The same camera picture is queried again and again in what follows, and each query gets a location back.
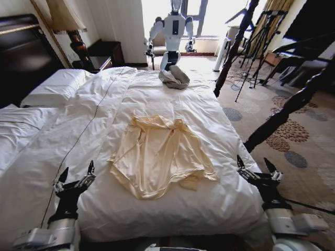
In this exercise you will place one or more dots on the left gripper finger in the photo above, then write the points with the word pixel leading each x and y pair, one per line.
pixel 89 177
pixel 61 181

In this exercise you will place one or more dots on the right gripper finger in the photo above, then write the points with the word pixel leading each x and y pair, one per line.
pixel 244 171
pixel 276 175

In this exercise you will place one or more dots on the grey crumpled clothes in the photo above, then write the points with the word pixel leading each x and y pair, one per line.
pixel 174 78

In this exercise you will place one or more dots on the pale yellow shirt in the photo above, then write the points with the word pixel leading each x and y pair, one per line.
pixel 157 157

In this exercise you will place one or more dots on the white pillow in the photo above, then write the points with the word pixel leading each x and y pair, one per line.
pixel 15 125
pixel 52 89

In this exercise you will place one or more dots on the white duvet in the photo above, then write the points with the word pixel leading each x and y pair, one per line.
pixel 183 107

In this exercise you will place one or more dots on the robot's white front shell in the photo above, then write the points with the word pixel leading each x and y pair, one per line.
pixel 165 248

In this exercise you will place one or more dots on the dark nightstand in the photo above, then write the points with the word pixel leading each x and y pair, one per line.
pixel 100 62

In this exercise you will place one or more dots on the white cylinder appliance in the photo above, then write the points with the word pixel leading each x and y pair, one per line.
pixel 221 55

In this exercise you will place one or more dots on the dark wooden desk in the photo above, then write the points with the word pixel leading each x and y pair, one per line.
pixel 107 49

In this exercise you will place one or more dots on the dark wooden headboard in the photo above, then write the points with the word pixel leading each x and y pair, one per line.
pixel 21 57

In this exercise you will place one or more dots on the dark wooden lamp base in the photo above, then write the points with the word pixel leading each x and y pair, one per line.
pixel 78 47

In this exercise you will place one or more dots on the black tripod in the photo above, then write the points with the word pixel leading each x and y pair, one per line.
pixel 261 39

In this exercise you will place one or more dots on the beige armchair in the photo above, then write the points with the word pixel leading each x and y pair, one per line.
pixel 158 47

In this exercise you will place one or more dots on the white humanoid robot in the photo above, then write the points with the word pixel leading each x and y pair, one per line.
pixel 172 28

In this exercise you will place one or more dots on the black television screen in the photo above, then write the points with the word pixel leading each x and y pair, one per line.
pixel 311 18

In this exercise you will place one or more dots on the yellow patterned curtain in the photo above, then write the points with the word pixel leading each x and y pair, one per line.
pixel 274 10

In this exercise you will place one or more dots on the cream lamp shade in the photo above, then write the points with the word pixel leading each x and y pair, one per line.
pixel 65 15

